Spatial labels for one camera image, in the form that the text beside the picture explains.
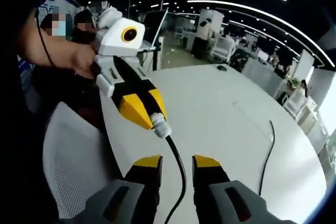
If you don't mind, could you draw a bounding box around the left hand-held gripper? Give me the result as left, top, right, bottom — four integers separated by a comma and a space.
93, 7, 169, 131

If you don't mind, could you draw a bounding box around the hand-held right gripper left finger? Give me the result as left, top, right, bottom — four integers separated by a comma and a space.
59, 155, 164, 224

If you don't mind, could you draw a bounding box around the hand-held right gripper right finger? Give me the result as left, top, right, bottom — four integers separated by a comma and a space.
191, 155, 292, 224

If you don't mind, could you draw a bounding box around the white plastic cable gland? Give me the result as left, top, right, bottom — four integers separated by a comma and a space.
149, 112, 173, 138

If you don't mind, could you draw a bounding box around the person's left forearm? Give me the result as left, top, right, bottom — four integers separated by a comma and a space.
17, 10, 77, 72

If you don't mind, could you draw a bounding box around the white mesh chair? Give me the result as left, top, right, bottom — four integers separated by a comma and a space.
43, 101, 124, 221

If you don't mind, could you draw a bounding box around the white table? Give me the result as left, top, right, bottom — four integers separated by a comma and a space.
99, 63, 329, 224

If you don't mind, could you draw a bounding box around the person's body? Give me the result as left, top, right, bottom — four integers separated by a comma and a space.
0, 0, 106, 224

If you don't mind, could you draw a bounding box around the green plant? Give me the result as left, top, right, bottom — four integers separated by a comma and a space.
287, 76, 300, 89

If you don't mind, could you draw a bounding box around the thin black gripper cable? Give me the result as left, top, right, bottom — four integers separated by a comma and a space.
35, 7, 57, 67

